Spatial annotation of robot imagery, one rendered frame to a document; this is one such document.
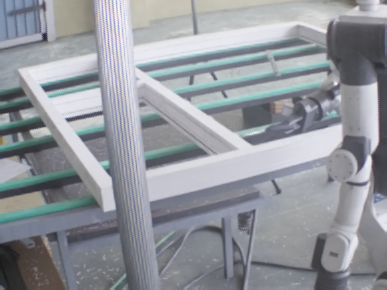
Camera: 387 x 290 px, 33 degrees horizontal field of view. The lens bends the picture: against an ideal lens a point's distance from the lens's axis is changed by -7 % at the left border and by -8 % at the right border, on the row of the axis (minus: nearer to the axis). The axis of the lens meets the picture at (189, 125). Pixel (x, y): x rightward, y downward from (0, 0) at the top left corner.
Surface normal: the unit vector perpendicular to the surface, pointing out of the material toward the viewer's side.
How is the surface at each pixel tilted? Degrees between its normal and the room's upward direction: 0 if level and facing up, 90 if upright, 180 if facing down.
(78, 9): 90
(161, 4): 90
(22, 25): 90
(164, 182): 90
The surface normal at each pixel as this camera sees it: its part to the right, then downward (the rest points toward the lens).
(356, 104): -0.49, 0.31
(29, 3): 0.38, 0.29
